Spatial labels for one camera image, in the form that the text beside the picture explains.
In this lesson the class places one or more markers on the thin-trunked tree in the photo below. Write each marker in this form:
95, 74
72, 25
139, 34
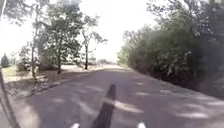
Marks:
33, 63

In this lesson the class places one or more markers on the wood of trees and bushes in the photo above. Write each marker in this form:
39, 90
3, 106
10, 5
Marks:
180, 50

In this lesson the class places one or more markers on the tall tree with forked branches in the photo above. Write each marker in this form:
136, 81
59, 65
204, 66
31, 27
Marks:
86, 58

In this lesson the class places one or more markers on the small conifer tree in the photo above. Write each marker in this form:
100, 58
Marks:
5, 61

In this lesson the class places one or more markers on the large leafy tree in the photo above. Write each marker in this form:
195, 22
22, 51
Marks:
59, 63

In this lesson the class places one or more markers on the dirt verge with dry grass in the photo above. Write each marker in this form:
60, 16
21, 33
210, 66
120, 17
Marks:
23, 81

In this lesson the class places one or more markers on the grey asphalt road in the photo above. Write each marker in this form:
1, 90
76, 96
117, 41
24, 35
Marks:
133, 100

